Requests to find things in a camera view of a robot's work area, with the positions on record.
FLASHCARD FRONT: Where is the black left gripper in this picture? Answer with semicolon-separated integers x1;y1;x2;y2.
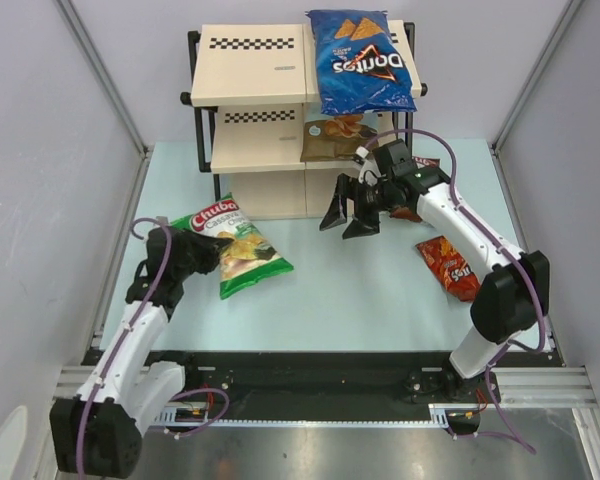
173;227;232;280

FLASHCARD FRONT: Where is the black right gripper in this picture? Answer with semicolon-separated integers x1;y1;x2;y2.
320;173;398;240

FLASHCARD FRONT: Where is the green Chuba cassava chips bag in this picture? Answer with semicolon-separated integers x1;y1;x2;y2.
171;193;294;300

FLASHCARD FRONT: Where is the brown Chuba chips bag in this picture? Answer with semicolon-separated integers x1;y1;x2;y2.
390;156;440;223

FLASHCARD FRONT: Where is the light blue brown chips bag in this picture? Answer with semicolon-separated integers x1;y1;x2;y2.
301;114;379;162

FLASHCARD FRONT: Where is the blue Doritos bag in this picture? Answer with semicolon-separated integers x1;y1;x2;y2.
306;9;417;116

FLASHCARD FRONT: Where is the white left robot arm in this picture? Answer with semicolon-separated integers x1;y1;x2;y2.
49;225;233;479

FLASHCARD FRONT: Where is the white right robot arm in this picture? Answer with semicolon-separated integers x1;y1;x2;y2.
320;140;550;401

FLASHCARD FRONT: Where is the beige three-tier black-framed shelf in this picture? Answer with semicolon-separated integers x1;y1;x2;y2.
178;19;430;222

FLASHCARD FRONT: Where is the red Doritos bag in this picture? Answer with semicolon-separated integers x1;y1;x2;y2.
416;236;480;302

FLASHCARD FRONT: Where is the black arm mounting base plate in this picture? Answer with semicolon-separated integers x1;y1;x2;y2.
82;351;564;421

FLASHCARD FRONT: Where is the white slotted cable duct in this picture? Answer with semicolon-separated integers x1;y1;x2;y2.
153;402;212;428

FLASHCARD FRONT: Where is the aluminium frame rail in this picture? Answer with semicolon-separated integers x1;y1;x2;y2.
494;367;597;409

